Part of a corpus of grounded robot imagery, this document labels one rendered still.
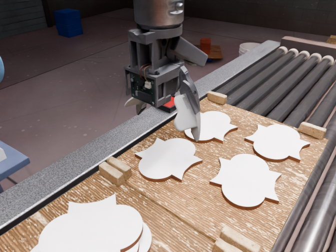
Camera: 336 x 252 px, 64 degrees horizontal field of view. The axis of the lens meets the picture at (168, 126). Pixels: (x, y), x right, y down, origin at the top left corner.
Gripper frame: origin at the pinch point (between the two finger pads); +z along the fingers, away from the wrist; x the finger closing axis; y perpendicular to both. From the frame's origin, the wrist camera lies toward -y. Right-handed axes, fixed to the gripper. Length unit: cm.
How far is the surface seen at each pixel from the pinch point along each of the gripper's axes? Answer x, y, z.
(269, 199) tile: 21.6, -2.7, 8.3
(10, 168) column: -33.2, 20.7, 15.8
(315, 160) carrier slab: 25.0, -20.3, 9.0
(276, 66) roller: -3, -75, 11
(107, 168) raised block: -5.9, 11.7, 6.4
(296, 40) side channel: -5, -103, 8
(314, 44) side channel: 3, -103, 8
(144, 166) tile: -1.9, 5.4, 8.0
